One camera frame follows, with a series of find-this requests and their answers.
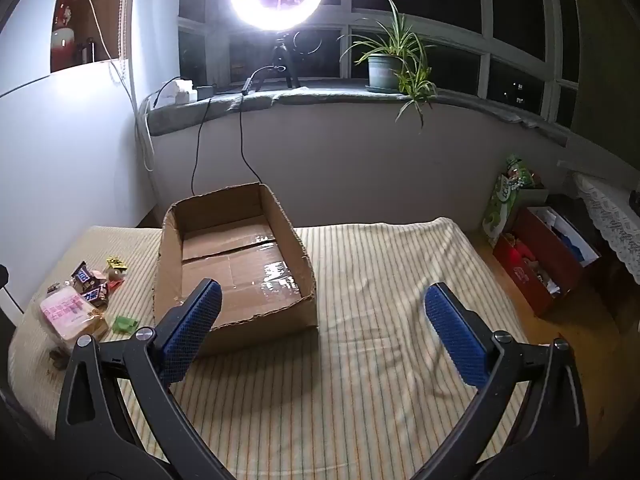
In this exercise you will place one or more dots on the yellow candy packet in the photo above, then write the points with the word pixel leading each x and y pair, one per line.
pixel 116 262

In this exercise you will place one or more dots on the white power strip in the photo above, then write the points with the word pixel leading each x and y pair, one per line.
pixel 177 91

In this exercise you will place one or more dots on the Snickers bar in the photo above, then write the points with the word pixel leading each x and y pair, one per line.
pixel 82 275

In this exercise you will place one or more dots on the red and white vase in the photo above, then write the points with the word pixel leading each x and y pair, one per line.
pixel 64 40

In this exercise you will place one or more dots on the white lace cloth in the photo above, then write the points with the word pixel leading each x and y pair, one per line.
pixel 610 220

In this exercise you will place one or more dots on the pink printed bread packet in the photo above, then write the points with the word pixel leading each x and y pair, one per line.
pixel 65 312

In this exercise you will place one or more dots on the black power adapter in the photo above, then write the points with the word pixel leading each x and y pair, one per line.
pixel 205 92

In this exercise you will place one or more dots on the grey stone windowsill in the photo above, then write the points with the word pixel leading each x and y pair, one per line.
pixel 325 100

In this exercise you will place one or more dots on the potted spider plant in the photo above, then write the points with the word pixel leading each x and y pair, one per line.
pixel 385 67

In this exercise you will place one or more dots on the green snack bag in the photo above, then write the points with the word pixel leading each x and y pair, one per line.
pixel 500 205

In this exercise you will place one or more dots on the brown egg packet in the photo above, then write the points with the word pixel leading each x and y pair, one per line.
pixel 116 275

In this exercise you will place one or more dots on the brown cardboard box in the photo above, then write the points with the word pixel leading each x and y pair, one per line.
pixel 240 270

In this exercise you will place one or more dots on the pink snack packet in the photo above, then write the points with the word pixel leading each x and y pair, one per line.
pixel 100 276

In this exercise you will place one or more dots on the red cardboard box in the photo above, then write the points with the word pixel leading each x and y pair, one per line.
pixel 525 265

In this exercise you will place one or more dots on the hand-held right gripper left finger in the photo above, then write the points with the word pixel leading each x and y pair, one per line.
pixel 192 330

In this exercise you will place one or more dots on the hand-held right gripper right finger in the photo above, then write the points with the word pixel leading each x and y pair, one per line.
pixel 457 335

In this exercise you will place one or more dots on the wooden wall shelf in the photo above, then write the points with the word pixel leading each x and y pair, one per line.
pixel 105 10

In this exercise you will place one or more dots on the green label snack packet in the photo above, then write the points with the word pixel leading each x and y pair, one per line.
pixel 125 324

